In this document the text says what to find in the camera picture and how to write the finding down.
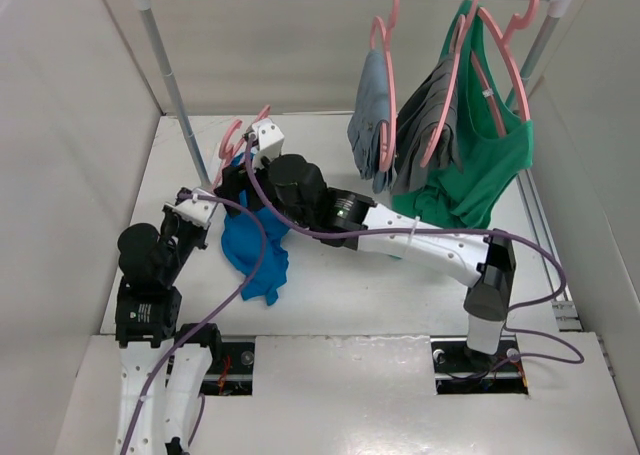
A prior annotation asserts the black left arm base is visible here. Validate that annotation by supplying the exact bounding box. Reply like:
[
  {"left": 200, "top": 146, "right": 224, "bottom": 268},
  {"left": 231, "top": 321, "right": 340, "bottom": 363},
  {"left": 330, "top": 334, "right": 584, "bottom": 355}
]
[{"left": 201, "top": 339, "right": 255, "bottom": 397}]

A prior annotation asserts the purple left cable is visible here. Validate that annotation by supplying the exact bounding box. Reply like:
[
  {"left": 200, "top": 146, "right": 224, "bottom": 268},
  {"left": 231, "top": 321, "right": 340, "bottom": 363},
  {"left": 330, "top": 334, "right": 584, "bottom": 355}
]
[{"left": 119, "top": 187, "right": 269, "bottom": 455}]

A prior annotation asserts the green tank top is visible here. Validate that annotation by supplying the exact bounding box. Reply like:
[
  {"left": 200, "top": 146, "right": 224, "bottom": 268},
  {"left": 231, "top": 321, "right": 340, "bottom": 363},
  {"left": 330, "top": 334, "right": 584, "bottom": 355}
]
[{"left": 391, "top": 17, "right": 534, "bottom": 228}]

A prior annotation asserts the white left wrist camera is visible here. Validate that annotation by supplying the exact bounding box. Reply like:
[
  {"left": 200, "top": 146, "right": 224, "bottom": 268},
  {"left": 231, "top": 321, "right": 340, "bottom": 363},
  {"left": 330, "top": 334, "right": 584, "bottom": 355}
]
[{"left": 164, "top": 187, "right": 218, "bottom": 229}]

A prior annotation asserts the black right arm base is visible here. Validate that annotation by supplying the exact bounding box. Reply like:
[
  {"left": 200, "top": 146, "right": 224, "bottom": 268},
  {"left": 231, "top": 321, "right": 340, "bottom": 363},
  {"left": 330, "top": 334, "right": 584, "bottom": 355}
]
[{"left": 431, "top": 338, "right": 528, "bottom": 395}]

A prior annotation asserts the pink hanger with denim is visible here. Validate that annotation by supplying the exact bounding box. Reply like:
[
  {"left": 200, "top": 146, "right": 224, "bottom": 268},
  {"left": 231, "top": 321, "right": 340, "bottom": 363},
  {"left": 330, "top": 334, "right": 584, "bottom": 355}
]
[{"left": 369, "top": 0, "right": 400, "bottom": 173}]

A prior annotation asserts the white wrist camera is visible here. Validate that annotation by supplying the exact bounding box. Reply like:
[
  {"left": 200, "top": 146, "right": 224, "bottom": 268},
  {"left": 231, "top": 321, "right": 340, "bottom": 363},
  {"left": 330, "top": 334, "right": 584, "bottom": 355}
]
[
  {"left": 164, "top": 187, "right": 218, "bottom": 229},
  {"left": 251, "top": 118, "right": 285, "bottom": 170}
]

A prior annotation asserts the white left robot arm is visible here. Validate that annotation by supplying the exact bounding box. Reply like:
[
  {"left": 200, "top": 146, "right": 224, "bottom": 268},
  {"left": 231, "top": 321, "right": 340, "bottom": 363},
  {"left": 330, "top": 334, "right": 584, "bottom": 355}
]
[{"left": 114, "top": 205, "right": 223, "bottom": 454}]

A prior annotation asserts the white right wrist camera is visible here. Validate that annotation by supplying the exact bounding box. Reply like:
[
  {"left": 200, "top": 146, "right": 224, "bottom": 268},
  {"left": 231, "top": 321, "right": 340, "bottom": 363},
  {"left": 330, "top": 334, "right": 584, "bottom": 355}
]
[{"left": 251, "top": 118, "right": 285, "bottom": 170}]

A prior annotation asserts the light blue denim garment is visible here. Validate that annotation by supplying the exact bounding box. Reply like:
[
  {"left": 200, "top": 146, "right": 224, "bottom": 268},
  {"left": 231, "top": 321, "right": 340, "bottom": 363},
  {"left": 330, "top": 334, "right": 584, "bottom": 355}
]
[{"left": 347, "top": 49, "right": 393, "bottom": 194}]

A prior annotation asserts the pink hanger with green top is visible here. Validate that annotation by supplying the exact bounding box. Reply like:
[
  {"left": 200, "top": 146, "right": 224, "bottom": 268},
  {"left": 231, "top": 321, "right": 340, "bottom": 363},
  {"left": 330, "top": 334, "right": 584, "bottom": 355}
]
[{"left": 471, "top": 0, "right": 540, "bottom": 137}]

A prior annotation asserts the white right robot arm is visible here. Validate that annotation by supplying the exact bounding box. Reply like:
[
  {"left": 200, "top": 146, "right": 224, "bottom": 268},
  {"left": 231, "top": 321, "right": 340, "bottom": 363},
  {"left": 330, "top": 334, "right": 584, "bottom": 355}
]
[{"left": 214, "top": 154, "right": 516, "bottom": 369}]

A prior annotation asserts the blue t shirt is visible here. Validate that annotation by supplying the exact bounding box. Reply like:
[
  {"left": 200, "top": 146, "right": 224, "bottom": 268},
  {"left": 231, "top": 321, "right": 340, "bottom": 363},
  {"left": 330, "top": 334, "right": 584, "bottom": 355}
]
[{"left": 220, "top": 155, "right": 291, "bottom": 307}]

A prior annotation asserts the purple cable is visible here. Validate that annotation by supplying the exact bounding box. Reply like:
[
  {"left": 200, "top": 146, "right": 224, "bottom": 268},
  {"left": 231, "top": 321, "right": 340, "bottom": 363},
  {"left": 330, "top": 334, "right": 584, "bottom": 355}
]
[
  {"left": 119, "top": 187, "right": 269, "bottom": 455},
  {"left": 241, "top": 133, "right": 585, "bottom": 376}
]

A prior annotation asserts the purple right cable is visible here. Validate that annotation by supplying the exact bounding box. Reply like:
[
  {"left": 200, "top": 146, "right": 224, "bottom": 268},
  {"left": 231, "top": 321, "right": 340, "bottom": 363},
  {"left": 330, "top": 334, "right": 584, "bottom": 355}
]
[{"left": 241, "top": 133, "right": 585, "bottom": 376}]

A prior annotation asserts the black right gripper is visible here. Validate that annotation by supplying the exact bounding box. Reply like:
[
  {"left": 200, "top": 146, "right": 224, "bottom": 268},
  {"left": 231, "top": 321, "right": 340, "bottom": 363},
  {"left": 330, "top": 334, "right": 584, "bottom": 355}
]
[{"left": 213, "top": 146, "right": 311, "bottom": 229}]

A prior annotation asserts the pink hanger with grey garment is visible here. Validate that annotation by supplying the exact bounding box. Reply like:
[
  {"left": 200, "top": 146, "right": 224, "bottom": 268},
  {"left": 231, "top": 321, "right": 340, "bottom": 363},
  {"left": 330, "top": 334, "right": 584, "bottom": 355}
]
[{"left": 420, "top": 0, "right": 479, "bottom": 168}]

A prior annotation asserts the grey garment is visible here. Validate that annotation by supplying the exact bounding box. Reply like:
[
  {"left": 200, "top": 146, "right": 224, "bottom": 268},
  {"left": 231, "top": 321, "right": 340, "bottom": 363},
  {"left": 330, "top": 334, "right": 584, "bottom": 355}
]
[{"left": 391, "top": 54, "right": 463, "bottom": 195}]

